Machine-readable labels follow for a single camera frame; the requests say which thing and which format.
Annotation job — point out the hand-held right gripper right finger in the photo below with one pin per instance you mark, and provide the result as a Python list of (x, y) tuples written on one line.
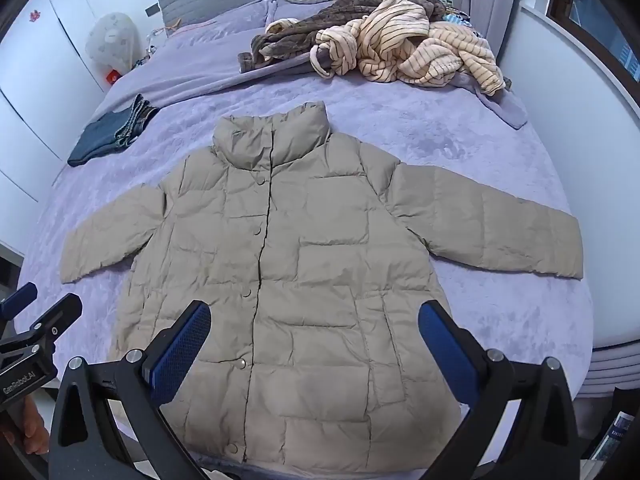
[(447, 350)]

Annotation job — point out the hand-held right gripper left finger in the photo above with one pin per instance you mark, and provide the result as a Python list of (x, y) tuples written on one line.
[(182, 350)]

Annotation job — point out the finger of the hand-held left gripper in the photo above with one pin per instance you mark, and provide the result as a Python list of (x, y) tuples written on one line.
[(55, 315), (22, 294)]

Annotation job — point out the beige puffer jacket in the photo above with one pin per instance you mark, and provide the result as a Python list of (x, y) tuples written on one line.
[(320, 260)]

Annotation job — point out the person's left hand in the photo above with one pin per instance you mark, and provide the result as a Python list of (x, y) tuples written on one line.
[(30, 425)]

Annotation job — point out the grey ribbed mattress edge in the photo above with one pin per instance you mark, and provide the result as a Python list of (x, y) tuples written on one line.
[(615, 370)]

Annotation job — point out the folded blue jeans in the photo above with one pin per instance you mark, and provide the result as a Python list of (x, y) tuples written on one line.
[(97, 135)]

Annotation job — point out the magazine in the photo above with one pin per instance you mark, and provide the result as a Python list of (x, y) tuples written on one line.
[(612, 435)]

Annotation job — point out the small red box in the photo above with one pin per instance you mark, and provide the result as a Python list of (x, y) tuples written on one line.
[(112, 79)]

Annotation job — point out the white wardrobe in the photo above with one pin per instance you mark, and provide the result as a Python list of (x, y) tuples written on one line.
[(40, 60)]

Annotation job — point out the grey purple throw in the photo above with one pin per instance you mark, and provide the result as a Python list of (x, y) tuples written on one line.
[(500, 105)]

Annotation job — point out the plastic covered white fan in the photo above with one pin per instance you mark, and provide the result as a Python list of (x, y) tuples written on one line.
[(107, 40)]

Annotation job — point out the cream striped fleece garment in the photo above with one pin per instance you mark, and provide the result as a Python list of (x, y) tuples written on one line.
[(400, 45)]

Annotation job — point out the patterned blue cloth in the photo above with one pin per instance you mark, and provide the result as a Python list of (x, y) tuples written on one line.
[(457, 17)]

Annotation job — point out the brown fuzzy garment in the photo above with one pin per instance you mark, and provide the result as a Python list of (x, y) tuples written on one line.
[(295, 32)]

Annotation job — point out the dark framed window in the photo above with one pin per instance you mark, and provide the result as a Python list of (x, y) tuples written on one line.
[(600, 10)]

